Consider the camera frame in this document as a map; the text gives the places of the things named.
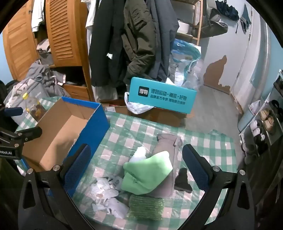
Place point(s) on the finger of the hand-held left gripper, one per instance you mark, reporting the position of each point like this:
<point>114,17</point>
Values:
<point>31,132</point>
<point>13,111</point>

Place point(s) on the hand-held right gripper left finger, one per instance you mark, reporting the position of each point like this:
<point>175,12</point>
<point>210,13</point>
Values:
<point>77,168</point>

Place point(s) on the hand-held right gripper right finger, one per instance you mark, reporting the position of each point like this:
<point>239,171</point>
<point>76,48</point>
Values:
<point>195,168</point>

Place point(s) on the black sock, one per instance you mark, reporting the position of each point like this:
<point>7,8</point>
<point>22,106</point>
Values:
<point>182,181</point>

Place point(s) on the blue cardboard box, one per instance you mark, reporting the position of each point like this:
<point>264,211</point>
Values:
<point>57,132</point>

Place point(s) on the grey sweatpants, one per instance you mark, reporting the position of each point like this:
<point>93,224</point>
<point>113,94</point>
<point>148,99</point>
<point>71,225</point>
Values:
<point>165,143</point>

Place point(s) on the light green cloth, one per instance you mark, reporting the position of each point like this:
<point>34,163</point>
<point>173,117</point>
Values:
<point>146,174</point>

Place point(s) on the white cloths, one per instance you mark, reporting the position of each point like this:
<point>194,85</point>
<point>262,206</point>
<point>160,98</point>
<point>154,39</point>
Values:
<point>112,206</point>

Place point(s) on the white sock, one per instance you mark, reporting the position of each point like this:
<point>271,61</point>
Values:
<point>138,154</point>

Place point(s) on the green bubble wrap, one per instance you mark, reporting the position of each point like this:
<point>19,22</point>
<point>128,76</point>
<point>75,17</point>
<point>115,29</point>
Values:
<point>146,207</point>

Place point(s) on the yellow-capped oil bottle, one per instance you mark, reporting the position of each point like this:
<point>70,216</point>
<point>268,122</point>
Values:
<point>33,108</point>

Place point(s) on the grey tote bag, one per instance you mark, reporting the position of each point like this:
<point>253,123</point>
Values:
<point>33,90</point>

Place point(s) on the grey hoodie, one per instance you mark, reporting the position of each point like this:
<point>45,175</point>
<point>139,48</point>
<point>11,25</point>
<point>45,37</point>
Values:
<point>39,70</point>

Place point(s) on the grey slipper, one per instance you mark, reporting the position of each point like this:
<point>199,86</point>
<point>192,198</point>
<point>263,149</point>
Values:
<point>251,158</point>
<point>249,148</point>

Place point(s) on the brown cardboard box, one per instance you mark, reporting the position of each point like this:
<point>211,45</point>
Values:
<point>163,118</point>

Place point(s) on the folded grey clothes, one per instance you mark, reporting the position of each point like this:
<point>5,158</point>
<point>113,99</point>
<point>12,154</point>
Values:
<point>44,50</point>

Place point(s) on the green checked tablecloth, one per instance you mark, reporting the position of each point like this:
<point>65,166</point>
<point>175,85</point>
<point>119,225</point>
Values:
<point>137,132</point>

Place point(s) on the black shoe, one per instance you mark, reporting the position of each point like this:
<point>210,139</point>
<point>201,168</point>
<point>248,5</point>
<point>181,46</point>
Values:
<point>260,141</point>

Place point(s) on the white sneaker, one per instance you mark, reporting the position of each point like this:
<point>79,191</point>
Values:
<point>259,132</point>
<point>256,125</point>

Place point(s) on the teal shoe box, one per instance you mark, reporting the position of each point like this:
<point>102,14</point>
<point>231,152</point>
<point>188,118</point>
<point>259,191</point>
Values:
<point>163,97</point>

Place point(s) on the white hanging garment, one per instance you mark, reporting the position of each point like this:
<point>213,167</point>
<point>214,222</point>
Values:
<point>104,92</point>

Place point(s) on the white plastic carrier bag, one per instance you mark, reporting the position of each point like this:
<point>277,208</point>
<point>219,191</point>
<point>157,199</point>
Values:
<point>137,108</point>

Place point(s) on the small white plastic bag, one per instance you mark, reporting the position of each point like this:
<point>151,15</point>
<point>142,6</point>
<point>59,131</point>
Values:
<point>255,107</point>

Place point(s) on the tan shoe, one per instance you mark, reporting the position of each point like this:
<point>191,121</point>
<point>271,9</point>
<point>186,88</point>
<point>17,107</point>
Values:
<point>269,125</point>
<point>264,114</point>

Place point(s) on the wooden louvred wardrobe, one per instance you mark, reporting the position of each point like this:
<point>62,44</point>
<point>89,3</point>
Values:
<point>62,33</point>

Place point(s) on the white hanging shirt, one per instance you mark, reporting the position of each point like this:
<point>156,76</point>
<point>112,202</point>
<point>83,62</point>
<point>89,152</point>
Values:
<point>37,15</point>

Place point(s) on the shoe rack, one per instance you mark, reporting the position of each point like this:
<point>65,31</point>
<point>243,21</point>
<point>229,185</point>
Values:
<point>277,97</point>

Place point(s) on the black hanging jacket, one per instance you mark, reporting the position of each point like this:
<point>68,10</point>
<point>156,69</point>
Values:
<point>104,44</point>

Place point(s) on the clear plastic storage bag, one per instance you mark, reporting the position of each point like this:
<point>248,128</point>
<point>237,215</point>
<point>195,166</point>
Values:
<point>188,55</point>

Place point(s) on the white door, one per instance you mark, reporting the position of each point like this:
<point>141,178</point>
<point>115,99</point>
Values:
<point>247,66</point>

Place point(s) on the blue-grey hanging jacket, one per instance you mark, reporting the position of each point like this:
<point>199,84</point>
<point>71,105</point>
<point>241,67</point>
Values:
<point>163,44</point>

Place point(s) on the white basin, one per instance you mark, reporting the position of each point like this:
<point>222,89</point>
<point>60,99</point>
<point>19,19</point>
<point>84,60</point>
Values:
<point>183,27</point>

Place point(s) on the grey hanging backpack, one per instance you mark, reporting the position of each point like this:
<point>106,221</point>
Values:
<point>214,26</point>

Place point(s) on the wooden shelf rack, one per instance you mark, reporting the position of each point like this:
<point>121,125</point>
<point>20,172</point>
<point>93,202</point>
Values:
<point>200,22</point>

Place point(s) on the teal hanging cloth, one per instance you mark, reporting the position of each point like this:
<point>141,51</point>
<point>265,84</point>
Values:
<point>245,16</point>

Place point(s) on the dark blue umbrella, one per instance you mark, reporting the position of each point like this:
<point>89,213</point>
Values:
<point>227,10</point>

